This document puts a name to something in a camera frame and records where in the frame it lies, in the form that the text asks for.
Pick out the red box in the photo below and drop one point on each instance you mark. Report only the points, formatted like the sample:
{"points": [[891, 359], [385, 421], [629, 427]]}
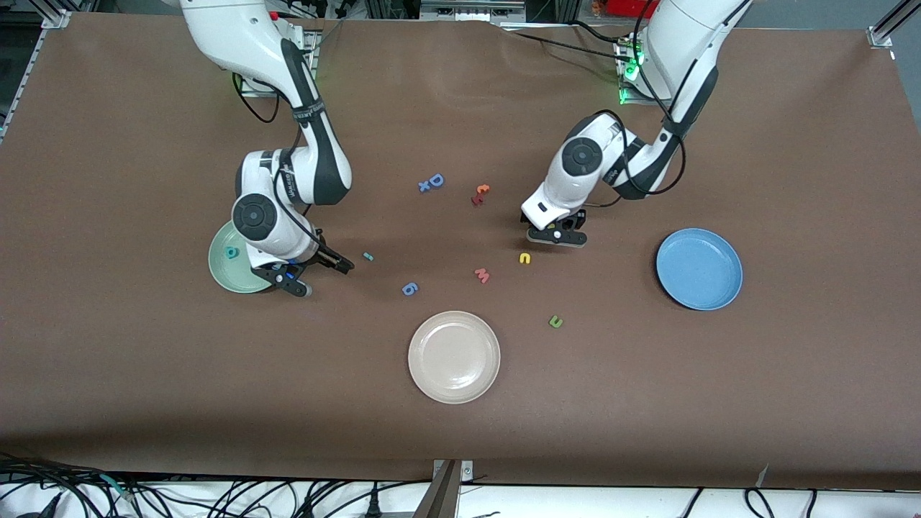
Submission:
{"points": [[624, 7]]}

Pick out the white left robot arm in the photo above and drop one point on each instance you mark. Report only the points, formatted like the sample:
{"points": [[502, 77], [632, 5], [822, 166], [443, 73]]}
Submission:
{"points": [[581, 157]]}

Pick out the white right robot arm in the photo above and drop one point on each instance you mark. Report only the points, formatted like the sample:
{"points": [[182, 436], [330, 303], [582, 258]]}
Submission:
{"points": [[255, 214]]}

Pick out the aluminium frame rail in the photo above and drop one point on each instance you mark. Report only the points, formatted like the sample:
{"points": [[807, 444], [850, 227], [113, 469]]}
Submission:
{"points": [[21, 83]]}

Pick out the aluminium corner bracket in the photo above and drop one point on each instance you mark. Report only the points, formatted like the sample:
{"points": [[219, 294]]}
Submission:
{"points": [[879, 36], [57, 19]]}

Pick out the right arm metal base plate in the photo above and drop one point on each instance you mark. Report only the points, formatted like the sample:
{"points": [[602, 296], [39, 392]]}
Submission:
{"points": [[266, 90]]}

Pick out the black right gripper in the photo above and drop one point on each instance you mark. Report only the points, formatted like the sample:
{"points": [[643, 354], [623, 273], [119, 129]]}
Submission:
{"points": [[324, 255]]}

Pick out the aluminium frame extrusion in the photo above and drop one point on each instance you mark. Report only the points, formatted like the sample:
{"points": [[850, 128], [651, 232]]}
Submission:
{"points": [[899, 14]]}

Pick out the blue letter D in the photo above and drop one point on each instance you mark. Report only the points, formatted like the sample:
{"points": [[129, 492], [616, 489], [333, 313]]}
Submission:
{"points": [[436, 180]]}

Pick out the blue letter g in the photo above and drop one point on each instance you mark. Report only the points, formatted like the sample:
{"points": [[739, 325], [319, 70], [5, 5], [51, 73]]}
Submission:
{"points": [[410, 289]]}

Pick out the small metal bracket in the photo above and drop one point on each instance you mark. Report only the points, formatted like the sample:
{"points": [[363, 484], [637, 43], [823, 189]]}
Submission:
{"points": [[467, 471]]}

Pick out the light green round plate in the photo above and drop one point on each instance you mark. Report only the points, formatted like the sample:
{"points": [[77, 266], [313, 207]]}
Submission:
{"points": [[227, 273]]}

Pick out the brown table cover sheet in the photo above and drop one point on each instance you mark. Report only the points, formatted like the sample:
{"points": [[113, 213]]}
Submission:
{"points": [[144, 360]]}

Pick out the blue round plate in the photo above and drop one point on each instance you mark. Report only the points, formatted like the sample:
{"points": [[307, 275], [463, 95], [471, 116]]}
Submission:
{"points": [[699, 270]]}

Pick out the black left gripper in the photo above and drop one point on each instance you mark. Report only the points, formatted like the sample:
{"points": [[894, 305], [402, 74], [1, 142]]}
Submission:
{"points": [[580, 221]]}

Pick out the grey metal post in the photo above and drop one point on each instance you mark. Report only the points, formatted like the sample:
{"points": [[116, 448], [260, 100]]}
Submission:
{"points": [[440, 496]]}

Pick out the beige round plate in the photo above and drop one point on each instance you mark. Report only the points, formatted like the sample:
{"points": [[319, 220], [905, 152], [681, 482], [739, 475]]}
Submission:
{"points": [[454, 357]]}

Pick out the pink letter w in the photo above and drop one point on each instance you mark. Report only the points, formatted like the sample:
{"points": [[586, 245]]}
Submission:
{"points": [[482, 275]]}

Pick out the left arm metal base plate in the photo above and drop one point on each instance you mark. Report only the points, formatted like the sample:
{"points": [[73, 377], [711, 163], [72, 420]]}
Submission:
{"points": [[629, 99]]}

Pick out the grey equipment box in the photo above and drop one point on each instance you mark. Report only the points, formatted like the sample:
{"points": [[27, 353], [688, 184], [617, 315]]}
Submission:
{"points": [[471, 11]]}

